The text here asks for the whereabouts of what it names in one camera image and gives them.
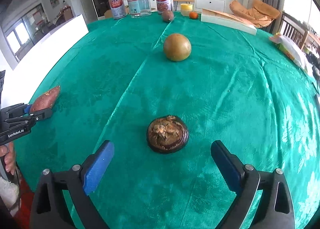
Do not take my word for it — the large yellow-green pomelo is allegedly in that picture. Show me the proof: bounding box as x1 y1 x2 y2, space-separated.
163 33 192 62

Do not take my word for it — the green satin tablecloth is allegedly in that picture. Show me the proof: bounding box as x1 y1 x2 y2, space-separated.
15 13 319 228

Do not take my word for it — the dark dried mangosteen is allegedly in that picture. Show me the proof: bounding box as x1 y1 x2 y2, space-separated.
146 115 189 154

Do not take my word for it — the far small tangerine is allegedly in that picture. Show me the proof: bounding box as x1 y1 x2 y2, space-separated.
189 12 199 20

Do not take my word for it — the wooden chair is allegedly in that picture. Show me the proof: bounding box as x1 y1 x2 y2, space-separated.
279 11 307 50

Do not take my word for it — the flat white book box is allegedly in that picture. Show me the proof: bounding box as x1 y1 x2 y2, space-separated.
201 8 257 35

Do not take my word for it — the yellow lidded cup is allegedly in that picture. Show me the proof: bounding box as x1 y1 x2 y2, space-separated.
180 3 193 17

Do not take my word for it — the clear plastic jar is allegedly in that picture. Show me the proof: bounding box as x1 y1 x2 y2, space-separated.
127 0 152 18

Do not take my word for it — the brown sweet potato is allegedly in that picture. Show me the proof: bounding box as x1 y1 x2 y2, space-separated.
30 86 61 113
162 10 174 23

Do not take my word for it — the orange lounge chair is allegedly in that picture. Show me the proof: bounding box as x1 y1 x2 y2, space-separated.
229 0 281 28

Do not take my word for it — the person's left hand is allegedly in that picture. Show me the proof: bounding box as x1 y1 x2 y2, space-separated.
0 141 16 175

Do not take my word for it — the white tv cabinet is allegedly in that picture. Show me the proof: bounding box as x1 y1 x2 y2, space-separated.
149 0 226 13

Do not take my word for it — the snack bag on table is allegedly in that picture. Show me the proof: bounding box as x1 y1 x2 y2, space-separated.
269 33 308 72

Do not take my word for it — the left orange-label tin can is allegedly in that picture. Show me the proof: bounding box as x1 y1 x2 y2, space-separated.
108 0 126 20

